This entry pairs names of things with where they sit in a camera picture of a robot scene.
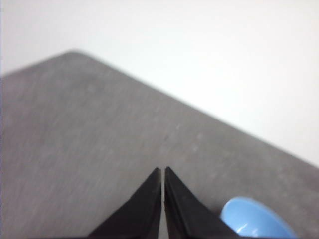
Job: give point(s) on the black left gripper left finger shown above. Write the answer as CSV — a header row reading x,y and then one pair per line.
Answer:
x,y
142,211

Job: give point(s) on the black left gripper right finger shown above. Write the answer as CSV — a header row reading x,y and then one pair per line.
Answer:
x,y
184,216

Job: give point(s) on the blue bowl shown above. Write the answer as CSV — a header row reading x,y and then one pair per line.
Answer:
x,y
249,216

